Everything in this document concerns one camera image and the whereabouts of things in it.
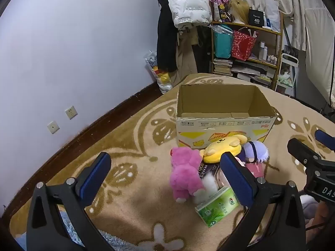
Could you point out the purple plush doll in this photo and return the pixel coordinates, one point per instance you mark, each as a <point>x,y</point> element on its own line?
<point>255,150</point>

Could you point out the pink and black patterned package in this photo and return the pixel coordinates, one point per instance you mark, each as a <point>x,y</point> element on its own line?
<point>221,6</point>

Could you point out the black box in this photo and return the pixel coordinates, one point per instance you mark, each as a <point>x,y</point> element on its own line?
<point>256,18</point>

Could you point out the red patterned gift bag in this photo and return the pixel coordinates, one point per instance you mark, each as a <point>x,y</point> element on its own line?
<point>243,45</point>

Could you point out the green tissue pack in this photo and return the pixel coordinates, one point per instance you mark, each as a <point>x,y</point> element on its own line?
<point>217,207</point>

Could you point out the yellow plush dog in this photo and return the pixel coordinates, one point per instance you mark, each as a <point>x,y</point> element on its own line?
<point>222,149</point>

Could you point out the black and white plush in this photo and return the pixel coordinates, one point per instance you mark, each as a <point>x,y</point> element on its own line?
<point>210,185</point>

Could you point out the beige patterned rug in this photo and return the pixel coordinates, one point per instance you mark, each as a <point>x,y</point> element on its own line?
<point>136,188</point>

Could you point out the cream curtain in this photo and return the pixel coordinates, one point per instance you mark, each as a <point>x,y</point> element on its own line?
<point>314,31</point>

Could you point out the pink plush bear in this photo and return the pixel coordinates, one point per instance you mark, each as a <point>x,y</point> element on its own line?
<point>184,172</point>

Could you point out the white wall socket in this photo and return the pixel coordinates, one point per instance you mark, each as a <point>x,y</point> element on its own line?
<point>71,112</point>
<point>53,127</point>

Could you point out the row of small bottles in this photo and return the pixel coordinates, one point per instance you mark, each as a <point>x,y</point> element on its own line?
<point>272,59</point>

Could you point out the clear plastic bag with toys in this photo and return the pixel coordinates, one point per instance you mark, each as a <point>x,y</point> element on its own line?
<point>161,75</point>

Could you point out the beige hanging coat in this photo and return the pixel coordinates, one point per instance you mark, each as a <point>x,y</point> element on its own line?
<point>185,57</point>

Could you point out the grey cloth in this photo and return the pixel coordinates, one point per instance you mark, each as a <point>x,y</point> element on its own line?
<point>308,206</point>

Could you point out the pile of papers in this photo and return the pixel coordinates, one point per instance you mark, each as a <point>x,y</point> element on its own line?
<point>251,74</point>

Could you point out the blue fluffy cloth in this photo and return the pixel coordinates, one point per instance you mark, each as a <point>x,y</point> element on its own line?
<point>70,230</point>

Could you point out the dark purple tissue packet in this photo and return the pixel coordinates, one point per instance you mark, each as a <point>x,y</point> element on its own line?
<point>208,168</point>

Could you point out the dark hanging garment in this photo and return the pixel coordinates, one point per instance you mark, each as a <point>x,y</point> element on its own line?
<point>202,49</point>

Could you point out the white paper bag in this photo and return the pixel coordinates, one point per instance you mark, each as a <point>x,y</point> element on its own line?
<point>272,13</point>

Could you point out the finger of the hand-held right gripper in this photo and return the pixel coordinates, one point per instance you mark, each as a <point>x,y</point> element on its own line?
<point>324,138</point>
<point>303,153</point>

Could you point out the stack of books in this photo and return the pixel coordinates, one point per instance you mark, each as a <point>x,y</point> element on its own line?
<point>222,67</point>

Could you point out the teal shopping bag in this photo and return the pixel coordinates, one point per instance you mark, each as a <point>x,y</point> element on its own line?
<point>222,43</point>

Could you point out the person's right hand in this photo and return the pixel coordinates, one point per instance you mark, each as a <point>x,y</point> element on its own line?
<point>324,214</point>

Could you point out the blond wig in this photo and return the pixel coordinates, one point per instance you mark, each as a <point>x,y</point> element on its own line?
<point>239,10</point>

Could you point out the black hanging coat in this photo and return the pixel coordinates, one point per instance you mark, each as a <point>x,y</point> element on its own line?
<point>166,39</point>

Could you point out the white bottle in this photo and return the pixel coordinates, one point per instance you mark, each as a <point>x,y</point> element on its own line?
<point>262,51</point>

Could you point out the pink roll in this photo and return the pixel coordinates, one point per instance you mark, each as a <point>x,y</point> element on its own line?
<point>255,170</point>

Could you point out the white trolley cart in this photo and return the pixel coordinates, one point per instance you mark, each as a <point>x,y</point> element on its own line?
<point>286,78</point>

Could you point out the white puffer jacket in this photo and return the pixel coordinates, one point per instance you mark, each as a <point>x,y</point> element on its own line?
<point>189,2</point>

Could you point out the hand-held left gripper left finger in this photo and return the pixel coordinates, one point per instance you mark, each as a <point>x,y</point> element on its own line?
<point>95,177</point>

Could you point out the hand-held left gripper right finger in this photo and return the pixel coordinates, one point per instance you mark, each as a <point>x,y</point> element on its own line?
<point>235,177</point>

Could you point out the wooden shelf rack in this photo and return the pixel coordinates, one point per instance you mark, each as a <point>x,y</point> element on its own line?
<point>278,47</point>

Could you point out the printed cardboard box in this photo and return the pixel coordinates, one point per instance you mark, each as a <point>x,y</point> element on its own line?
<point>222,102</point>

